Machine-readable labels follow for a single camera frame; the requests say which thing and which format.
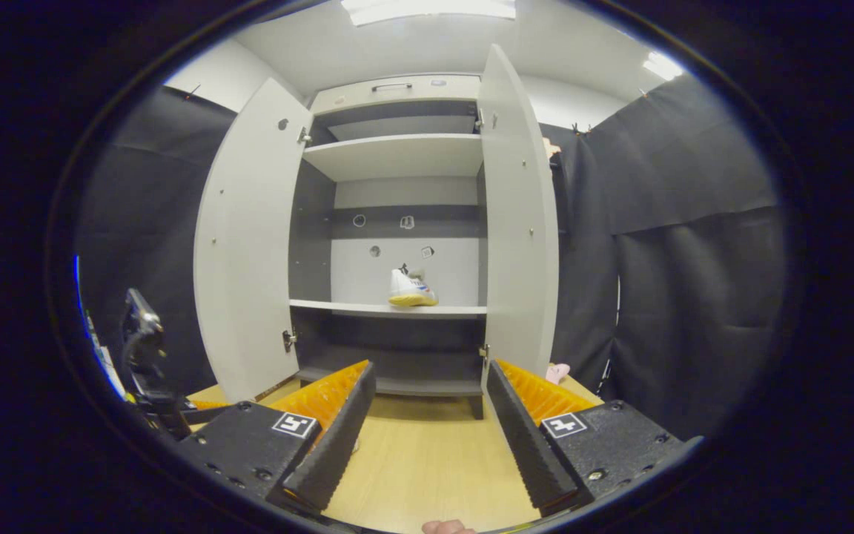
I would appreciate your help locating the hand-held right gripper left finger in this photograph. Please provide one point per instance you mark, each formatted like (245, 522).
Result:
(334, 445)

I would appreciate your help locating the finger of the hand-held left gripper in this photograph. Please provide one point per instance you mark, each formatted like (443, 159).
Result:
(208, 406)

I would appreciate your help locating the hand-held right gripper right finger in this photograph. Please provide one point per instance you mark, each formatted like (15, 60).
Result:
(527, 445)

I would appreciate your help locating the grey cabinet door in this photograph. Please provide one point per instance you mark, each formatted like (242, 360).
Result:
(249, 245)
(520, 222)

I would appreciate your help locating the white shoe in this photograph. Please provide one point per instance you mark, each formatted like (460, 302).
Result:
(411, 289)

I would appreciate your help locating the grey shoe cabinet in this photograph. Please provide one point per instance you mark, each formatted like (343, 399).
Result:
(397, 259)

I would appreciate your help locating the white cabinet shelf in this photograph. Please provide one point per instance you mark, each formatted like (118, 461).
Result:
(382, 308)
(397, 154)

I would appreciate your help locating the green pink plush toy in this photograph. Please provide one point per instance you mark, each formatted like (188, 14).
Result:
(557, 372)

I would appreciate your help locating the black backdrop cloth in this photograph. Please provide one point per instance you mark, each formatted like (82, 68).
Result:
(694, 297)

